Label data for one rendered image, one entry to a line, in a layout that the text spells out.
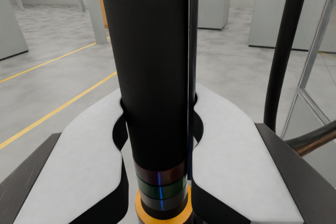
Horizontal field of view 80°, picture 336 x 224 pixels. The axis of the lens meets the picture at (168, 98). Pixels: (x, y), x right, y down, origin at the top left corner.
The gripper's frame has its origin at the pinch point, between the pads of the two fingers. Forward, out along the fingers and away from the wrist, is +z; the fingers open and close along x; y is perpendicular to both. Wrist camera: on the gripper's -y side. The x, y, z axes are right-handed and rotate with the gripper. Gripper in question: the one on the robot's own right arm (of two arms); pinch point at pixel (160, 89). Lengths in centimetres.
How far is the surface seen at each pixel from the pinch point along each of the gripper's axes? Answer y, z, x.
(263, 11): 79, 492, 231
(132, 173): 165, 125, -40
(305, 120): 79, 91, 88
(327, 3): 12, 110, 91
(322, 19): 20, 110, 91
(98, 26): 113, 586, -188
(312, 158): 92, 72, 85
